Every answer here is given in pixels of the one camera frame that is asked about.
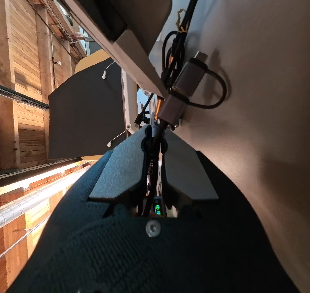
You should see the black usb cable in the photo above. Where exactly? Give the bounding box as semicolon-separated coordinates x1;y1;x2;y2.
134;0;204;127

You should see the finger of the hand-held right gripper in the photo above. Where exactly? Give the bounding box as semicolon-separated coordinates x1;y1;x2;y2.
50;0;169;100
104;0;173;58

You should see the black cable with orange plug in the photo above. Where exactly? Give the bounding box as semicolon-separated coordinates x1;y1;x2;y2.
153;97;163;122

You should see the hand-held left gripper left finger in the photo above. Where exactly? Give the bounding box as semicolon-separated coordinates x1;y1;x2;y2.
89;124;152;201

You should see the silver duct pipe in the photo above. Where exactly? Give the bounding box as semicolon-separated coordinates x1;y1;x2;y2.
0;165;93;228

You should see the yellow twist tie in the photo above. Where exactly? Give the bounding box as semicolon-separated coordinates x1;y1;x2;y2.
176;8;190;33

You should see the black power station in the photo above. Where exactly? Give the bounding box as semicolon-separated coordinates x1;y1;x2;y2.
151;196;166;218

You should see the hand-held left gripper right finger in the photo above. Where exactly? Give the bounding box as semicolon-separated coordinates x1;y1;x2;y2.
160;128;219;210

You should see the black wood-edged display board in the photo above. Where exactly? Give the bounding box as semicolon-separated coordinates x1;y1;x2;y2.
48;49;126;162

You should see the ceiling light strip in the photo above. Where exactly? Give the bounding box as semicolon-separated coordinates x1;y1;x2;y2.
0;160;93;192

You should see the grey usb-c adapter cable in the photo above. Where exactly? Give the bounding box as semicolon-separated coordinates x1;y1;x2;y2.
142;51;228;217

